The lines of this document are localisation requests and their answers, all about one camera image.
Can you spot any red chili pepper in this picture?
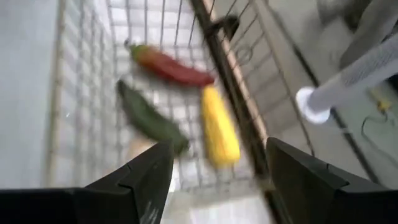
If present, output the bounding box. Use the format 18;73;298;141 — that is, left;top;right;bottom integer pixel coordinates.
129;43;216;88

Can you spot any white tower fan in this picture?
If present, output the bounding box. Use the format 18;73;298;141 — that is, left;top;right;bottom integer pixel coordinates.
295;30;398;125

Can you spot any yellow plug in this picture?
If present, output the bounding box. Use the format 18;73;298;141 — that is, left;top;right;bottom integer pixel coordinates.
369;88;392;114

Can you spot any grey wire basket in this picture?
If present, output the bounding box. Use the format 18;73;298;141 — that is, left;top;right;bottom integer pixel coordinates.
46;0;315;194

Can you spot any black floor cable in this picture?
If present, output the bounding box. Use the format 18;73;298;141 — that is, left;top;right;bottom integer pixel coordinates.
360;114;398;162

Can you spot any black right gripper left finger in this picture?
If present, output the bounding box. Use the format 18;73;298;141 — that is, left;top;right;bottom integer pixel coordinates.
0;140;175;224

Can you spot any green chili pepper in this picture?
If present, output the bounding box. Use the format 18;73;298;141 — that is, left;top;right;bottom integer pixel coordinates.
116;79;190;156

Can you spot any yellow corn cob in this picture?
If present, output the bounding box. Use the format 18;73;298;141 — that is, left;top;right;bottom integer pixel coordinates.
201;85;242;169

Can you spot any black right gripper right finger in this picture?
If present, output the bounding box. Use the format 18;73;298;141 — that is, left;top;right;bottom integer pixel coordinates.
266;136;398;224

